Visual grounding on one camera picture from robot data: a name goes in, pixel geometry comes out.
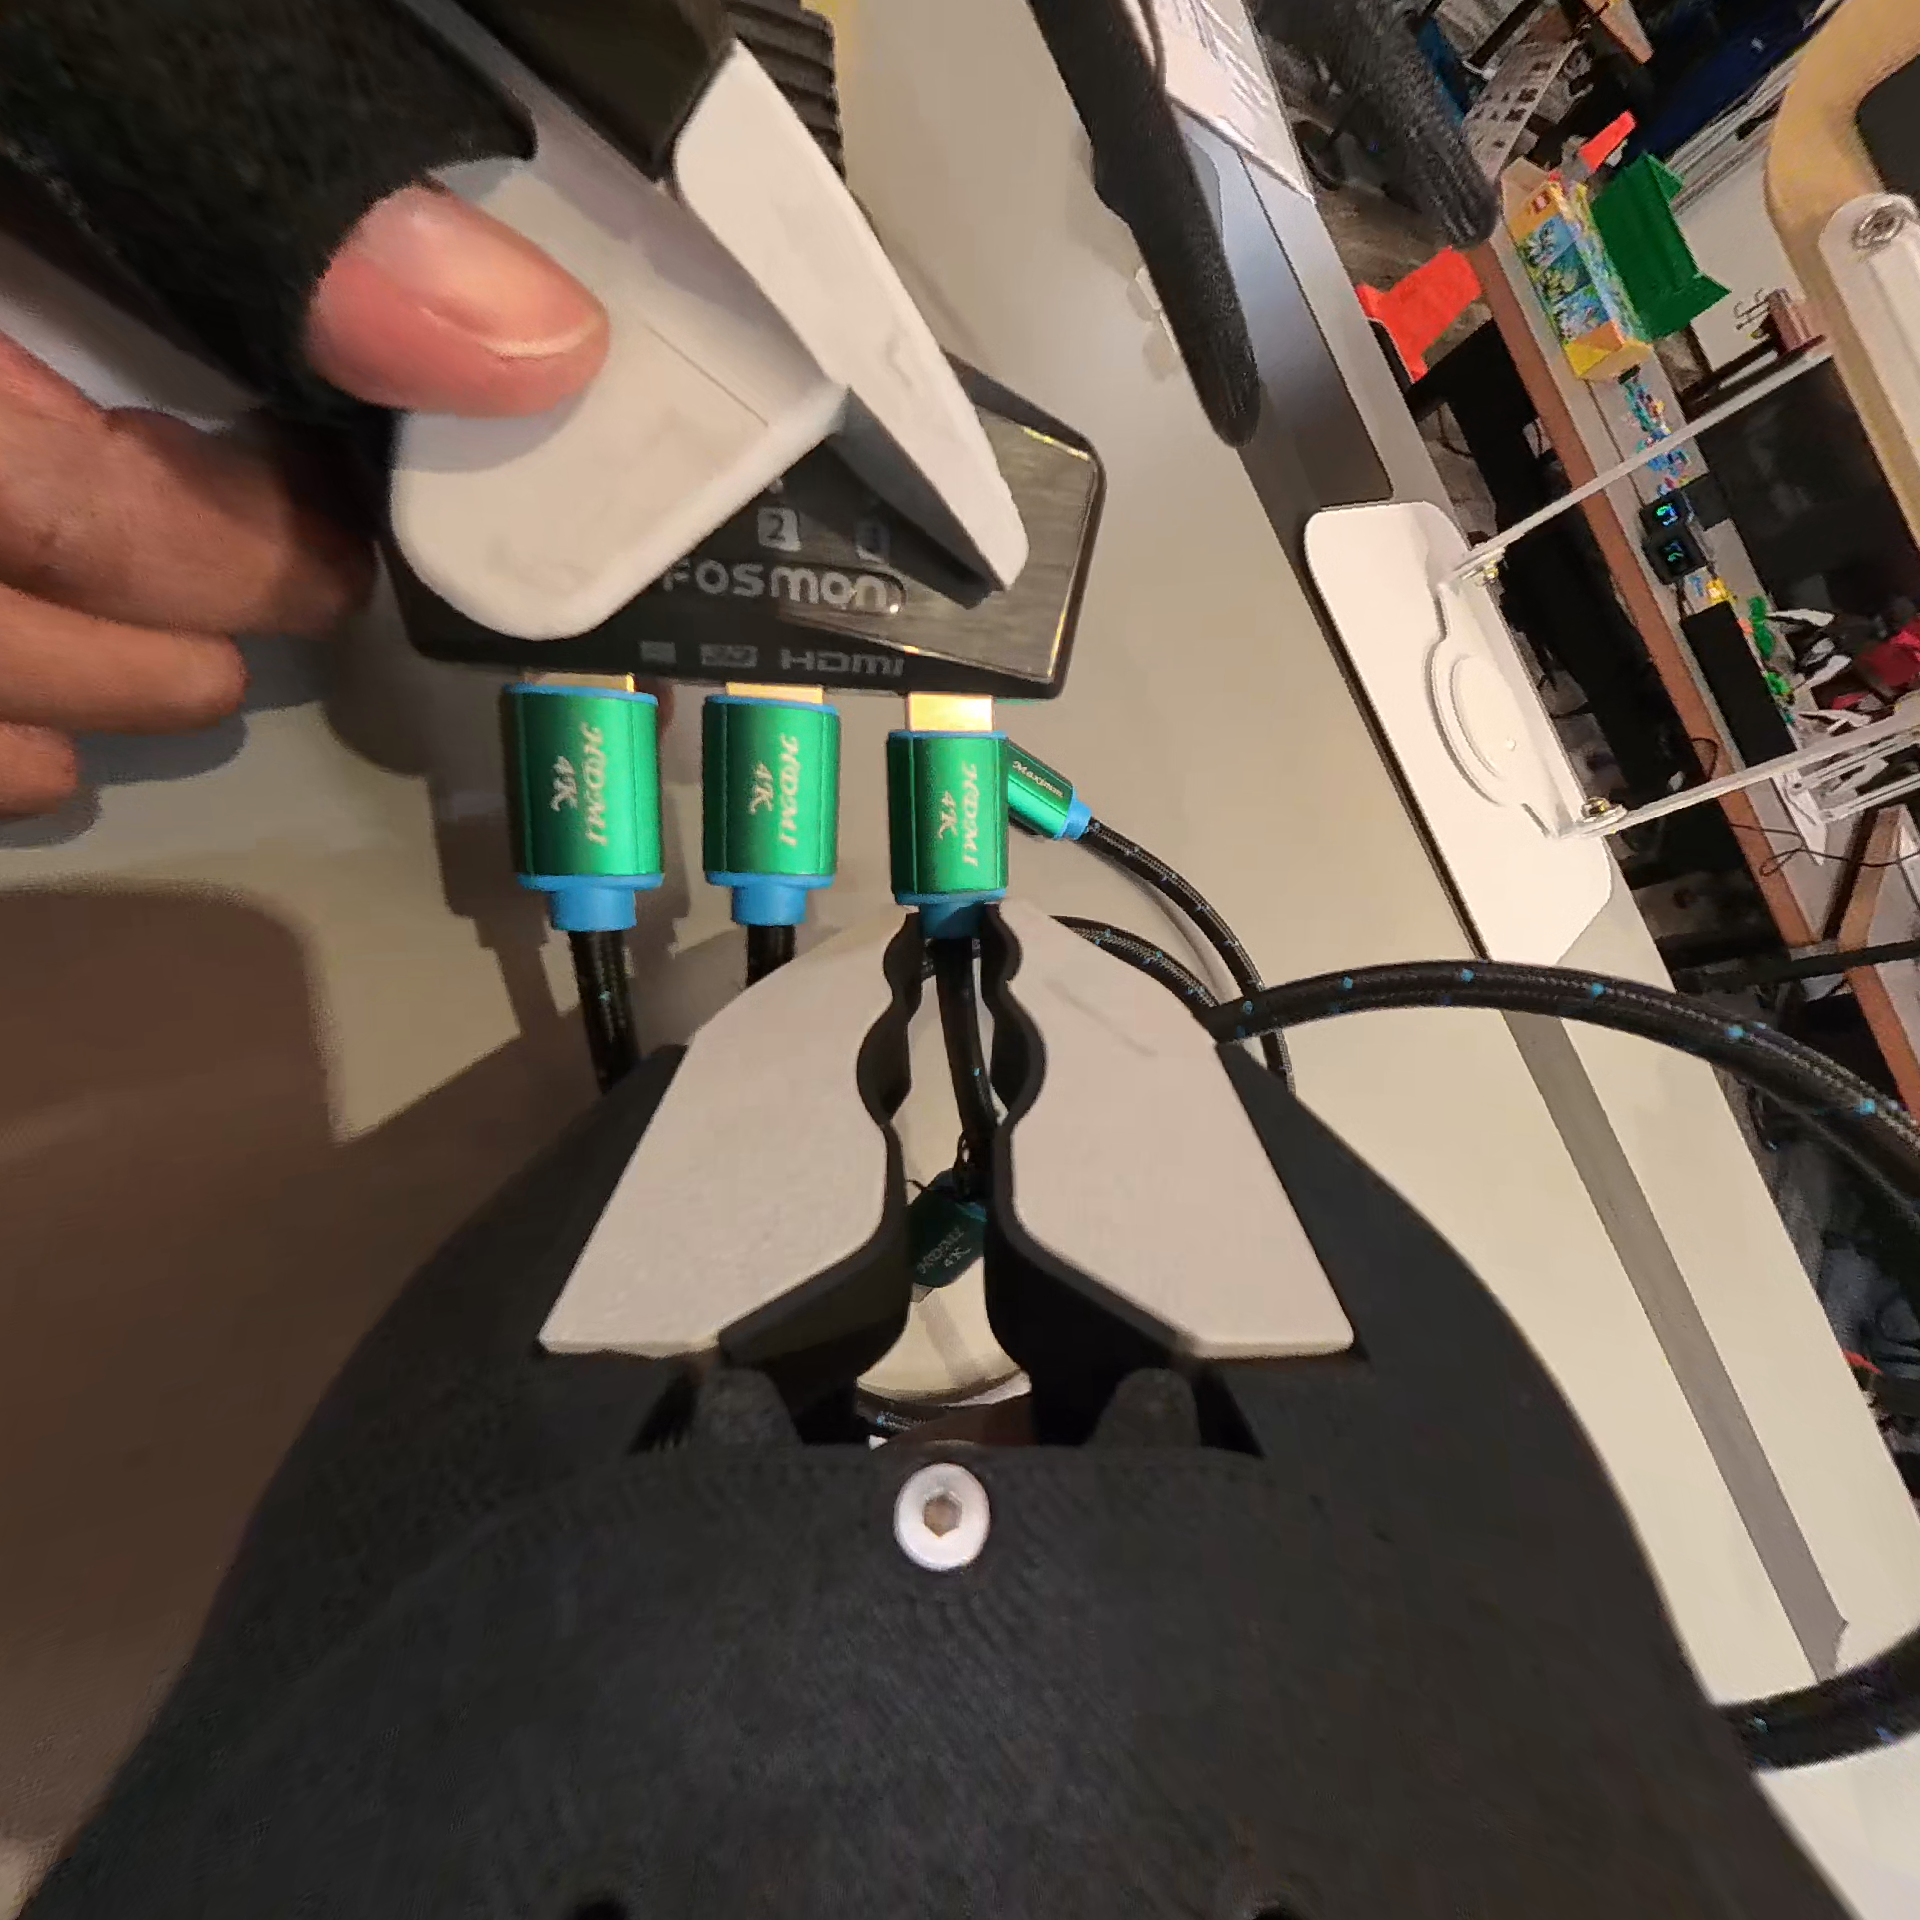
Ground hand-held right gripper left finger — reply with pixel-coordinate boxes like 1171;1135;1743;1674
536;905;919;1444

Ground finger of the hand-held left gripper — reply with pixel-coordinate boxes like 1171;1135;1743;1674
391;43;1036;646

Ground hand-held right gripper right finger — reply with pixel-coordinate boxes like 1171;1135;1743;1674
976;898;1358;1444

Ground person's left hand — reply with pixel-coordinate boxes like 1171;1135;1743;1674
0;184;608;821

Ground wood-framed black panel stand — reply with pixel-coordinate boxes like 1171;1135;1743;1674
1301;0;1920;978

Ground long black box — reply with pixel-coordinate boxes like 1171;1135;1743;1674
1681;609;1803;768

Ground long wooden table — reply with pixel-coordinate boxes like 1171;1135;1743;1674
1476;239;1920;1115

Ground colourful toy boxes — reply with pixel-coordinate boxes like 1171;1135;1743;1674
1504;161;1655;381

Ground green plastic bin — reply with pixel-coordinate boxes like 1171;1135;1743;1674
1591;150;1730;346

